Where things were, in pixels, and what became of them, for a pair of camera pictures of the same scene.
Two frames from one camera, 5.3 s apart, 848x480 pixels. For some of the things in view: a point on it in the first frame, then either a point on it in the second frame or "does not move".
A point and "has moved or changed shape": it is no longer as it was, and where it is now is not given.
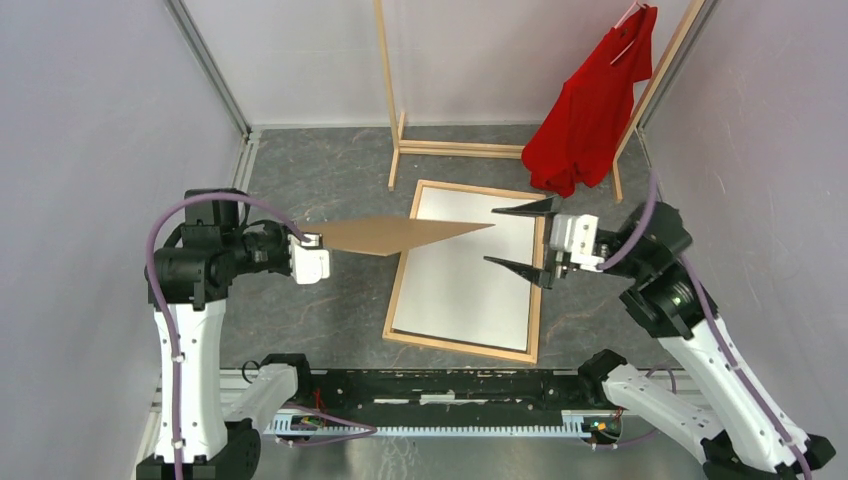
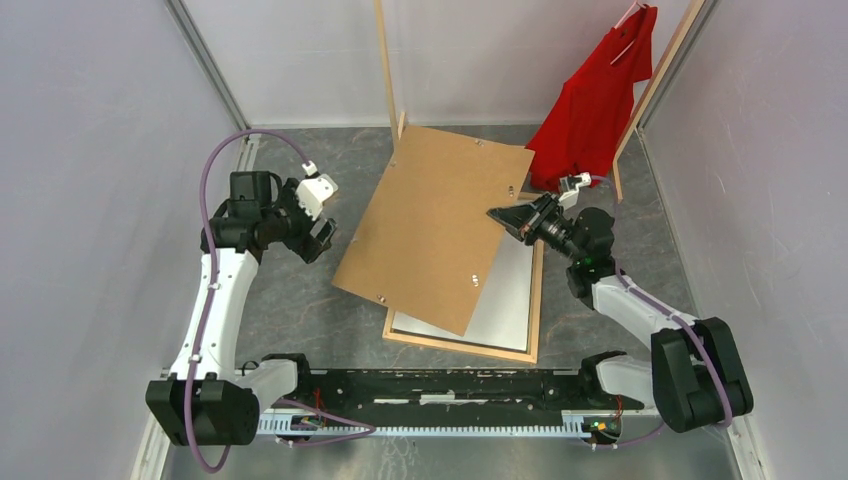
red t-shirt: x=575 y=141 does not move
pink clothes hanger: x=633 y=6 does not move
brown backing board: x=384 y=237 has moved or changed shape
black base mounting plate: x=443 y=398 does not move
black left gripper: x=282 y=231 -> x=306 y=245
